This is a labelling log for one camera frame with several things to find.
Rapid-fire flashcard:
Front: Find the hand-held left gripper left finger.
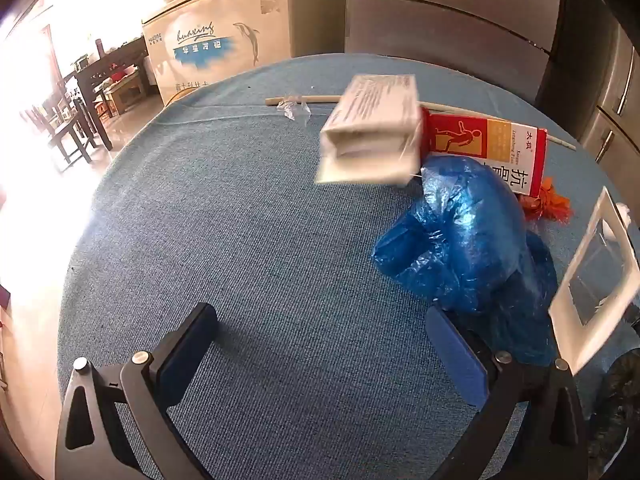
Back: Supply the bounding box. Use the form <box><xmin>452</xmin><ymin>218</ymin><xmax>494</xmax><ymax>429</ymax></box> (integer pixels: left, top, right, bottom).
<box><xmin>54</xmin><ymin>302</ymin><xmax>221</xmax><ymax>480</ymax></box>

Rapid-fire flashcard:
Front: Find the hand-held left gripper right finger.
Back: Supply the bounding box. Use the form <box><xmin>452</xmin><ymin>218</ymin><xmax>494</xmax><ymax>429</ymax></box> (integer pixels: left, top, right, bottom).
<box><xmin>425</xmin><ymin>305</ymin><xmax>593</xmax><ymax>480</ymax></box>

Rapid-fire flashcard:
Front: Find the blue plastic bag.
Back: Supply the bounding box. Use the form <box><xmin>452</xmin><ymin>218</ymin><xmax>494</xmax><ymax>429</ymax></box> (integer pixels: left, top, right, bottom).
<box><xmin>371</xmin><ymin>155</ymin><xmax>560</xmax><ymax>366</ymax></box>

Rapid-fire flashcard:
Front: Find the white paper ball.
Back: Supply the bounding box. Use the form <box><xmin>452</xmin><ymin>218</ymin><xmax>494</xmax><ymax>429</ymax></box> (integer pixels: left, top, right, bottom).
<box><xmin>607</xmin><ymin>202</ymin><xmax>635</xmax><ymax>241</ymax></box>

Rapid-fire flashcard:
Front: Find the red and white medicine box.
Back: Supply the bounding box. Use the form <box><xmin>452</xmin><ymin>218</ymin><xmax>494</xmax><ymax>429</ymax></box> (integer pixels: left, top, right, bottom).
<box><xmin>422</xmin><ymin>107</ymin><xmax>549</xmax><ymax>198</ymax></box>

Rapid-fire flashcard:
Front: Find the white carton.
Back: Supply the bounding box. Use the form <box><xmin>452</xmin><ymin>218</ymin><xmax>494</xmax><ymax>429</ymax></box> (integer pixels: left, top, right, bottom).
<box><xmin>314</xmin><ymin>74</ymin><xmax>426</xmax><ymax>186</ymax></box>

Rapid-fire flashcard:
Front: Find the white framed clear box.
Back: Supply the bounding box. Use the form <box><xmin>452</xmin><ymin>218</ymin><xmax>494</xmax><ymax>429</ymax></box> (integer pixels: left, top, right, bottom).
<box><xmin>548</xmin><ymin>186</ymin><xmax>640</xmax><ymax>377</ymax></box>

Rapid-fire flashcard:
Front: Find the blue tablecloth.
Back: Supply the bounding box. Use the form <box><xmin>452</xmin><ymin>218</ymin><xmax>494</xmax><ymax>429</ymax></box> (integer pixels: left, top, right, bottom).
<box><xmin>56</xmin><ymin>52</ymin><xmax>640</xmax><ymax>480</ymax></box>

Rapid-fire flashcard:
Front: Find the orange plastic bag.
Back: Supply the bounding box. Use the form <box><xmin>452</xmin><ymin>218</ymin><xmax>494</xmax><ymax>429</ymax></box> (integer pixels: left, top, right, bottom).
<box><xmin>517</xmin><ymin>176</ymin><xmax>572</xmax><ymax>225</ymax></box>

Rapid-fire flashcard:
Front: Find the dark wooden chair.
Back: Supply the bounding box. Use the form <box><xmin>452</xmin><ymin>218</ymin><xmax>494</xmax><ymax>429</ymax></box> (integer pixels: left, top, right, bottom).
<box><xmin>47</xmin><ymin>95</ymin><xmax>98</xmax><ymax>165</ymax></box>
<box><xmin>20</xmin><ymin>104</ymin><xmax>66</xmax><ymax>151</ymax></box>

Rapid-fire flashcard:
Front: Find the clear plastic wrapper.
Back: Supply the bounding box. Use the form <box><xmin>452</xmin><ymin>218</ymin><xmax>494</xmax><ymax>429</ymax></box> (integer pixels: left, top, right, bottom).
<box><xmin>274</xmin><ymin>99</ymin><xmax>312</xmax><ymax>122</ymax></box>

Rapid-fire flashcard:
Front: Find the light wooden bench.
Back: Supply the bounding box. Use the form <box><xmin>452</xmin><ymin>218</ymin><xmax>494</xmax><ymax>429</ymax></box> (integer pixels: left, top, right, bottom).
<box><xmin>102</xmin><ymin>72</ymin><xmax>151</xmax><ymax>116</ymax></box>

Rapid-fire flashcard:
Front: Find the long wooden stick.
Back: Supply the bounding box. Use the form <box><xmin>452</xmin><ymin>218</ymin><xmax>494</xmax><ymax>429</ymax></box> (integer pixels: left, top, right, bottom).
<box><xmin>265</xmin><ymin>94</ymin><xmax>577</xmax><ymax>151</ymax></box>

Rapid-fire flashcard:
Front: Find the white chest freezer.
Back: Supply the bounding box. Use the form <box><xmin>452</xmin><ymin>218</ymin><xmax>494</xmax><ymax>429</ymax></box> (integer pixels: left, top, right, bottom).
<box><xmin>141</xmin><ymin>0</ymin><xmax>347</xmax><ymax>107</ymax></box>

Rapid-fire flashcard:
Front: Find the dark wooden dining table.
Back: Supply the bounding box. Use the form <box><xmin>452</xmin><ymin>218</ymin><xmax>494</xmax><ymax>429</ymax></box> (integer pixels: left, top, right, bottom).
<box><xmin>72</xmin><ymin>37</ymin><xmax>151</xmax><ymax>151</ymax></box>

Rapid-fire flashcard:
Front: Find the grey panelled cabinet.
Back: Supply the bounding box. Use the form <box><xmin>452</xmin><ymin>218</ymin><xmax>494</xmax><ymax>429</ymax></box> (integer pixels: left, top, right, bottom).
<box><xmin>344</xmin><ymin>0</ymin><xmax>573</xmax><ymax>106</ymax></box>

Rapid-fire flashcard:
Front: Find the steel cabinet with handles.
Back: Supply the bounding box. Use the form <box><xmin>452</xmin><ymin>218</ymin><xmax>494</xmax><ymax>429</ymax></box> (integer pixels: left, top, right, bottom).
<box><xmin>575</xmin><ymin>20</ymin><xmax>640</xmax><ymax>186</ymax></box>

